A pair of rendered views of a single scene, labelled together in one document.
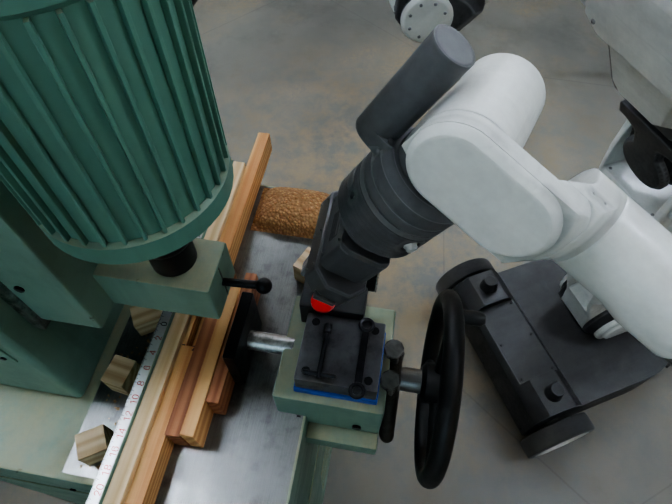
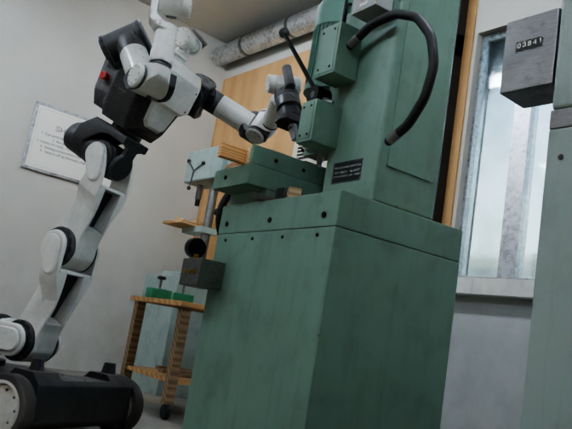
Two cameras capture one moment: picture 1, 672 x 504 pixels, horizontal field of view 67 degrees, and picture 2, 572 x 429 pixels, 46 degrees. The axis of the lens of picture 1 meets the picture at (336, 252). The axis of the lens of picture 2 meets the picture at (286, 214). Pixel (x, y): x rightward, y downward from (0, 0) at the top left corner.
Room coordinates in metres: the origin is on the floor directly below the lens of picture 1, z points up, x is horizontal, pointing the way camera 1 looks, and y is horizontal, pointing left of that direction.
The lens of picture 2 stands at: (1.74, 1.60, 0.43)
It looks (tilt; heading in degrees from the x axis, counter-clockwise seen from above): 11 degrees up; 227
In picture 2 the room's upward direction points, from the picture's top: 10 degrees clockwise
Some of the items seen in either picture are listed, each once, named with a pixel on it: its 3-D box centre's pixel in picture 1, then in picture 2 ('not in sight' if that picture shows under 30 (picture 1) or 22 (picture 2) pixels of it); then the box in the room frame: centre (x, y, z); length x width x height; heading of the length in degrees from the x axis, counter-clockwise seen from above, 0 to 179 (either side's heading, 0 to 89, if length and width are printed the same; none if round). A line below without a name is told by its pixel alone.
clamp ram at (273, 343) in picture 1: (266, 342); not in sight; (0.26, 0.09, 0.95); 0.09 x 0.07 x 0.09; 170
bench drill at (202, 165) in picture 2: not in sight; (199, 268); (-0.84, -1.87, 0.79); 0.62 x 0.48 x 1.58; 83
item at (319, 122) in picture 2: not in sight; (318, 125); (0.49, 0.34, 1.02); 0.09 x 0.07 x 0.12; 170
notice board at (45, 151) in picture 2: not in sight; (75, 147); (-0.23, -2.71, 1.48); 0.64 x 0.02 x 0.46; 175
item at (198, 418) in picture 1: (217, 359); not in sight; (0.24, 0.15, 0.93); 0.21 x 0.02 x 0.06; 170
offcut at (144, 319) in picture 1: (149, 317); not in sight; (0.36, 0.30, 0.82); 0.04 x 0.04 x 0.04; 23
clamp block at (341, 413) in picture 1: (336, 363); not in sight; (0.24, 0.00, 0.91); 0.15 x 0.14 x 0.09; 170
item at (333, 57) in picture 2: not in sight; (337, 54); (0.49, 0.37, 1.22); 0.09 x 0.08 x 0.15; 80
